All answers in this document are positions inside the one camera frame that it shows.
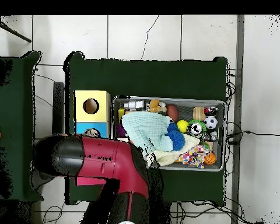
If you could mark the tan plush animal toy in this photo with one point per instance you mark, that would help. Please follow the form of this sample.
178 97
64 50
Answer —
154 105

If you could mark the cream knitted cloth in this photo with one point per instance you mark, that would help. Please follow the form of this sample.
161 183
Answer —
168 157

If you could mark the shallow clear mesh bin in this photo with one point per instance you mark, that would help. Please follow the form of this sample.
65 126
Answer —
189 101

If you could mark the blue spiky rubber ball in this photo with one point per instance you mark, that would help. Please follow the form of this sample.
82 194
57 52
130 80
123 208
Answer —
177 140

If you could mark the small brown toy football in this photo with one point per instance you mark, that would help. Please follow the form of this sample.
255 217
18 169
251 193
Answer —
172 112

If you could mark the black tripod leg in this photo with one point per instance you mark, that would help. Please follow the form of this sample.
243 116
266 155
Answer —
16 34

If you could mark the light blue waffle cloth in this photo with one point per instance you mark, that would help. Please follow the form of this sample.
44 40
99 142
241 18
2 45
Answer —
144 128

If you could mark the grey floor foot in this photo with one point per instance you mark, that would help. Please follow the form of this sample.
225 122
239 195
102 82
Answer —
38 182

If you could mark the silver drink can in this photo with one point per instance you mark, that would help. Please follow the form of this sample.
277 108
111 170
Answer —
196 128

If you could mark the smooth yellow ball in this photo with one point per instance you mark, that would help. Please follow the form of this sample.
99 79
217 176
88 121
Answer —
182 126

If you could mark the small orange basketball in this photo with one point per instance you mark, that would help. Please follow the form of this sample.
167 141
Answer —
210 159

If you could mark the black floor beam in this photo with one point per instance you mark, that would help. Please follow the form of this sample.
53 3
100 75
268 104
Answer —
58 107

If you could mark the dark green table cloth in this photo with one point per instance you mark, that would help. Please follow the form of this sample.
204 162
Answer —
142 77

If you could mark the wooden box with three holes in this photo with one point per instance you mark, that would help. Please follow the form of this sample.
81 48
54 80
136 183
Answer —
102 112

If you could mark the bottle with blue label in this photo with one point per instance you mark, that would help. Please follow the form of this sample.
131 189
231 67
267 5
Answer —
91 132

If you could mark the small black-white soccer ball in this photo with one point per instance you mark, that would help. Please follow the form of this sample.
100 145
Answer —
210 123

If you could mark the colourful patterned cloth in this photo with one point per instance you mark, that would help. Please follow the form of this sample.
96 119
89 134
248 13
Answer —
193 156

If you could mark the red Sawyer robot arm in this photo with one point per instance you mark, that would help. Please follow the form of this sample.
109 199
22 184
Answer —
102 161

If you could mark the dark green side table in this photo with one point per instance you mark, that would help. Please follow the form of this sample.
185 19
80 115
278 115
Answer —
18 105

